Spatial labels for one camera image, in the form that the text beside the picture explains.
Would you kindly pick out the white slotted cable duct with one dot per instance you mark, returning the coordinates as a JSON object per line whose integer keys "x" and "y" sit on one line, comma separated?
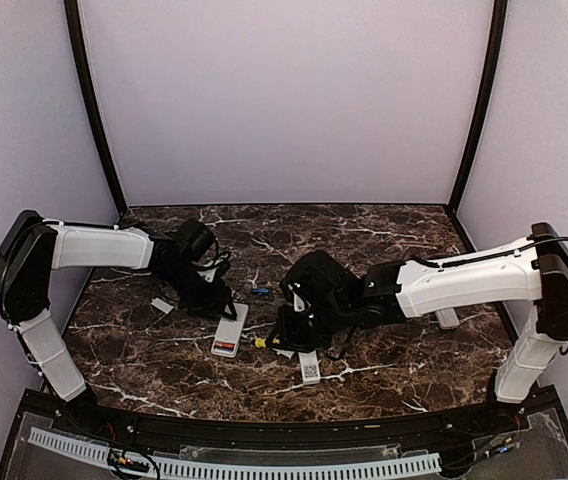
{"x": 216, "y": 463}

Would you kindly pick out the right black frame post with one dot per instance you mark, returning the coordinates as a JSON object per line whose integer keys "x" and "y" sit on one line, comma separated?
{"x": 485, "y": 88}

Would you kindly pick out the yellow handled screwdriver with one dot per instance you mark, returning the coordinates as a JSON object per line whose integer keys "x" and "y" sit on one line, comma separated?
{"x": 264, "y": 342}

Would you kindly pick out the white square battery cover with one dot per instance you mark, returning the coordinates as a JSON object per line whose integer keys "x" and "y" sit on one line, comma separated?
{"x": 288, "y": 354}

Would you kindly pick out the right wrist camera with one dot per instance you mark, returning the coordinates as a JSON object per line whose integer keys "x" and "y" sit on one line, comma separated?
{"x": 298, "y": 293}

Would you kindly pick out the black front rail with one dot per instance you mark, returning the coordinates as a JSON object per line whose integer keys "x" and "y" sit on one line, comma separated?
{"x": 448, "y": 429}

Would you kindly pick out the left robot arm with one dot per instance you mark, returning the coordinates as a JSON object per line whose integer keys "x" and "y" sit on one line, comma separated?
{"x": 188, "y": 260}

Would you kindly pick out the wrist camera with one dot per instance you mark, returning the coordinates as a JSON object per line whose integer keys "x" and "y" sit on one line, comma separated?
{"x": 216, "y": 268}
{"x": 298, "y": 293}

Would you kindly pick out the left black frame post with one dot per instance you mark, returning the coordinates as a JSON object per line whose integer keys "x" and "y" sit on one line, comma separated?
{"x": 92, "y": 109}

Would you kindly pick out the battery in TCL remote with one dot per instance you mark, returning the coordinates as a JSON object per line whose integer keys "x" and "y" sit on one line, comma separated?
{"x": 224, "y": 345}

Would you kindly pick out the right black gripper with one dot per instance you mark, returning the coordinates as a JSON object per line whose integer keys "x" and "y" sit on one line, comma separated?
{"x": 289, "y": 339}

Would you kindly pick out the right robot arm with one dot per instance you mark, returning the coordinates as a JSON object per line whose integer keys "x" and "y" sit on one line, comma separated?
{"x": 323, "y": 298}

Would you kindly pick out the slim white remote control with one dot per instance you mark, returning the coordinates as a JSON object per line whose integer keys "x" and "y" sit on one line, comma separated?
{"x": 309, "y": 367}

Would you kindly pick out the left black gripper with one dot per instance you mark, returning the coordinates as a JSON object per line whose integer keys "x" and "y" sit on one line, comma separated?
{"x": 212, "y": 303}

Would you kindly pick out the white remote at right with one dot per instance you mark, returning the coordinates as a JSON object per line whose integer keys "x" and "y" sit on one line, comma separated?
{"x": 447, "y": 319}

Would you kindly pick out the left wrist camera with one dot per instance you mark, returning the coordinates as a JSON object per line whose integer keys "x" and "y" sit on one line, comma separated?
{"x": 216, "y": 268}

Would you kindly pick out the black frame post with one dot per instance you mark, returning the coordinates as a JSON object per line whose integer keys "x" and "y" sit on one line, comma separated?
{"x": 485, "y": 88}
{"x": 92, "y": 109}

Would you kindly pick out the white TCL air-conditioner remote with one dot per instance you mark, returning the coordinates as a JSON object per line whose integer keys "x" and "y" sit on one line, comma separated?
{"x": 230, "y": 331}

